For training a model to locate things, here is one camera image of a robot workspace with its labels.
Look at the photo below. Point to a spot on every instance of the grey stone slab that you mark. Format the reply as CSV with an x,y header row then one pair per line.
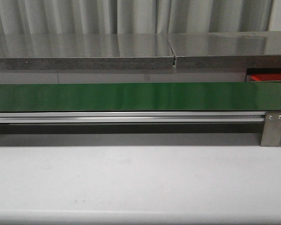
x,y
85,51
227,50

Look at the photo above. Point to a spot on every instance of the grey stone slab right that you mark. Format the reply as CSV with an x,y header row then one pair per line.
x,y
227,50

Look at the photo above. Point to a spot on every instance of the green conveyor belt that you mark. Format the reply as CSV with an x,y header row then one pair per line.
x,y
173,96

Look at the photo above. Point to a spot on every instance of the white pleated curtain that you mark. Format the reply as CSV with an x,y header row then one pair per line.
x,y
138,16

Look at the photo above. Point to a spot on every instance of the steel conveyor support bracket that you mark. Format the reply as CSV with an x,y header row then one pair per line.
x,y
271,135

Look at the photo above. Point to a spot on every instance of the red plastic tray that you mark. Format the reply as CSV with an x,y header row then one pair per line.
x,y
266,77

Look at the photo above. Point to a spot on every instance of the grey stone slab left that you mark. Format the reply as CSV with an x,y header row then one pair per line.
x,y
85,51

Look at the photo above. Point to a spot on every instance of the aluminium conveyor side rail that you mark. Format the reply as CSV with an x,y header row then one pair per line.
x,y
136,117

